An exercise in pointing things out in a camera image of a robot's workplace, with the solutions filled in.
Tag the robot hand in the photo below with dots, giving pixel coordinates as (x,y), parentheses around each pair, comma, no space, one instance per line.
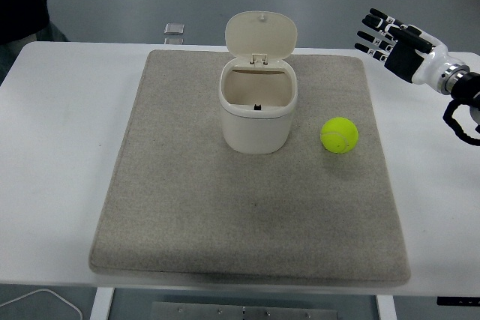
(407,59)

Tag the yellow-green tennis ball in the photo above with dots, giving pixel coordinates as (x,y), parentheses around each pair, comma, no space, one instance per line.
(339,135)

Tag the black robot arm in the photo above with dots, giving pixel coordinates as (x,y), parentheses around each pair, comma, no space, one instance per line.
(463,89)

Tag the cream lidded plastic bin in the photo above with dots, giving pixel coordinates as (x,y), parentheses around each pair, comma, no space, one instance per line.
(258,84)

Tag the beige felt mat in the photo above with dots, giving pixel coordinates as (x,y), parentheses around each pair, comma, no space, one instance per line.
(247,185)

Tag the silver floor socket plate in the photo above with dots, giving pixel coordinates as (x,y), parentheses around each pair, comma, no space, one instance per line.
(174,28)

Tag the black label strip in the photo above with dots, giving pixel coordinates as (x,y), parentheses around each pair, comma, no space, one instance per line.
(459,301)

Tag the white table leg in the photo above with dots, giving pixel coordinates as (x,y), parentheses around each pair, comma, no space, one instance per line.
(386,307)
(102,303)

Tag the grey metal plate with screws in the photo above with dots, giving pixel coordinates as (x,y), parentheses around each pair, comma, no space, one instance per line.
(245,310)

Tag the person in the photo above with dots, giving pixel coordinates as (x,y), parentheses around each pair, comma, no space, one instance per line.
(22,9)

